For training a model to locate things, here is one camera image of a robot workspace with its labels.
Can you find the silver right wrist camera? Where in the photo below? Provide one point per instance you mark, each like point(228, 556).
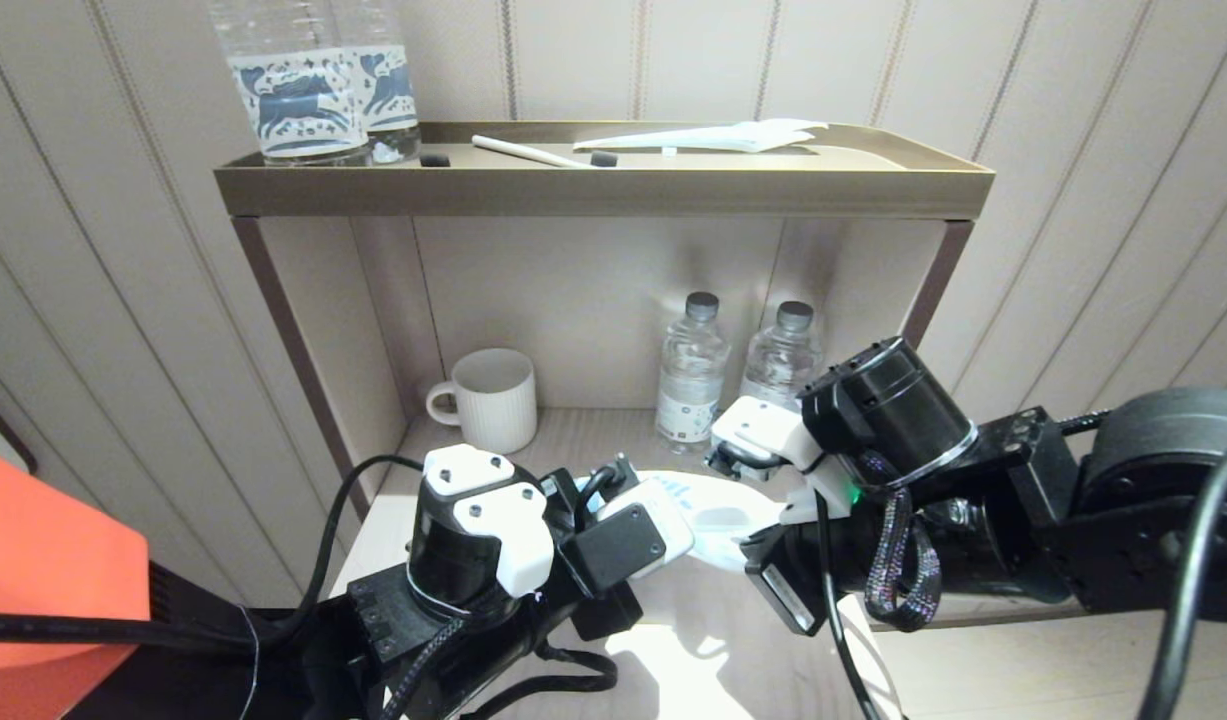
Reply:
point(763, 430)

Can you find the white packet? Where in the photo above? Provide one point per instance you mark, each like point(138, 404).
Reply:
point(713, 137)

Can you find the white stick toothbrush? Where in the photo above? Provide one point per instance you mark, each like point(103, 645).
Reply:
point(523, 151)

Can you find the small clear water bottle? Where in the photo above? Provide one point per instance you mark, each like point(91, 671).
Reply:
point(785, 350)
point(691, 380)

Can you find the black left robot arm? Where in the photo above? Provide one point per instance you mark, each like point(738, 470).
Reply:
point(463, 560)

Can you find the white ribbed ceramic mug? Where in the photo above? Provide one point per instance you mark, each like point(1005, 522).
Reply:
point(493, 395)

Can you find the white bag with horse print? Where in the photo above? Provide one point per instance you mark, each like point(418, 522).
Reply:
point(718, 515)

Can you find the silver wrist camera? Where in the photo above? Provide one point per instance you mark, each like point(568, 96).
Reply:
point(763, 430)
point(628, 540)

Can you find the beige open shelf unit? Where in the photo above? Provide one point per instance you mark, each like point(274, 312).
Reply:
point(593, 190)

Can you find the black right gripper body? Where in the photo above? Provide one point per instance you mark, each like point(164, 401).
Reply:
point(798, 580)

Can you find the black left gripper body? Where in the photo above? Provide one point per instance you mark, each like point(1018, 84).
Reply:
point(608, 612)

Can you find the small black cap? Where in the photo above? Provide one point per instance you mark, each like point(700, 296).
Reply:
point(435, 159)
point(603, 159)

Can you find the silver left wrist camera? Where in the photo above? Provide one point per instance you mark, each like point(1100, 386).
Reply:
point(628, 540)

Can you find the large blue-label water bottle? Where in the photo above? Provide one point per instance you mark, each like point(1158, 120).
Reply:
point(293, 100)
point(393, 90)

